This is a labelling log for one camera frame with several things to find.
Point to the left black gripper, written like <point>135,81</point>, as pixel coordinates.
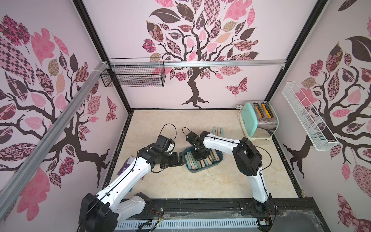
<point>174,162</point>

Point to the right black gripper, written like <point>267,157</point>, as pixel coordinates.
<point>198,150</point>

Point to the teal plastic storage box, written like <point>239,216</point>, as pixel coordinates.
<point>193,165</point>

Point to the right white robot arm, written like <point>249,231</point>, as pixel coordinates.
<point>247,158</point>

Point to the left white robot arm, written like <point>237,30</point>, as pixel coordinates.
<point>103,211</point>

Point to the purple snack packet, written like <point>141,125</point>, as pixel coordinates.
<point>126,165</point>

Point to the mint green toaster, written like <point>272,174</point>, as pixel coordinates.
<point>258,120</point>

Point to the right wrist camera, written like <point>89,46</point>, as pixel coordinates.
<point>192,138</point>

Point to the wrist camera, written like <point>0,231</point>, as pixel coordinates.
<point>192,138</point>
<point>164,144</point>

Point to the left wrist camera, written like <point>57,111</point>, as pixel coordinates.
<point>164,144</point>

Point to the white slotted cable duct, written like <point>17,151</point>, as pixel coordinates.
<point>187,224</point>

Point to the black wire basket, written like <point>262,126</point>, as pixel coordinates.
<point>135,73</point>

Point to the white wire shelf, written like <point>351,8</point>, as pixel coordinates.
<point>320,135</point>

